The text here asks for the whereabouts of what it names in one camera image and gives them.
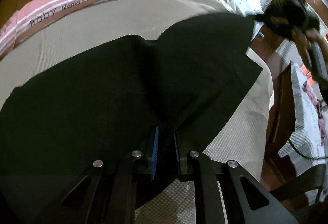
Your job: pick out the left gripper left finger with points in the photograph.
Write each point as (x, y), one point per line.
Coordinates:
(154, 154)

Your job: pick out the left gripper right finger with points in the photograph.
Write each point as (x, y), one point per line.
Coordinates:
(181, 158)

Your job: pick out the black pants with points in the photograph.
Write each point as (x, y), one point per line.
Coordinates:
(77, 139)

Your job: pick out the person's right hand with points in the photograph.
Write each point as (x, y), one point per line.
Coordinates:
(303, 43)

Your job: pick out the beige woven bed mat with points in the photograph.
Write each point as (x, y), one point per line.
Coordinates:
(243, 136)

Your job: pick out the grey floral pillow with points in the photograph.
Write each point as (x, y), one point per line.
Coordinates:
(307, 145)

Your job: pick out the pink striped baby pillow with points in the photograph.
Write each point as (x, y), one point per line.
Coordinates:
(34, 16)

